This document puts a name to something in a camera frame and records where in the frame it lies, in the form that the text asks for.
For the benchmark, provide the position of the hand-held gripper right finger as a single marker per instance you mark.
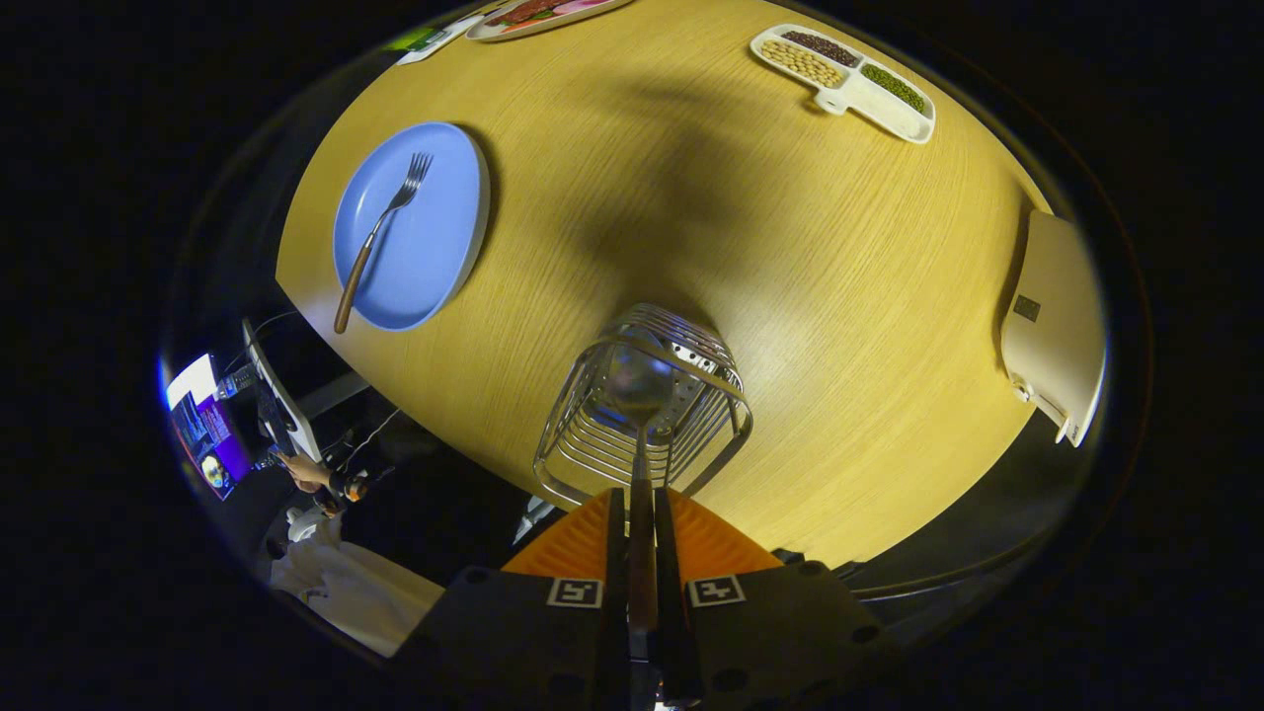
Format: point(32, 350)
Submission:
point(664, 553)

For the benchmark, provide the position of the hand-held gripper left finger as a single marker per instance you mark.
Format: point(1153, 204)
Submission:
point(616, 553)

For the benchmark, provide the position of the white cloth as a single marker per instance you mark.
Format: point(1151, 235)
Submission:
point(365, 602)

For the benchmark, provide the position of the blue round plate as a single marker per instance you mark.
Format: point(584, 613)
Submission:
point(434, 247)

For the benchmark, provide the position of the white laptop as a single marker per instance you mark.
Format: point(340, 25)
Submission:
point(281, 395)

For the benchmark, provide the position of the purple screen monitor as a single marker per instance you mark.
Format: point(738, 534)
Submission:
point(222, 444)

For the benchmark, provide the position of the white toaster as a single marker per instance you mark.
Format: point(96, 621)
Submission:
point(1057, 326)

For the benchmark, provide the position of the white divided bean dish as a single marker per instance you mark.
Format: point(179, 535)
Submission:
point(869, 99)

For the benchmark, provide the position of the beige oval food plate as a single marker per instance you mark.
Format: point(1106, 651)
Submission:
point(494, 33)

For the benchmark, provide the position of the white square coaster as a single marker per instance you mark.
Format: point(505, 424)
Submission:
point(439, 42)

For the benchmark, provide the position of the brown steak piece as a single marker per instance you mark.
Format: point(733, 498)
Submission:
point(533, 10)

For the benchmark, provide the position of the green label drink bottle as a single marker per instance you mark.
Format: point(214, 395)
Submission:
point(410, 39)

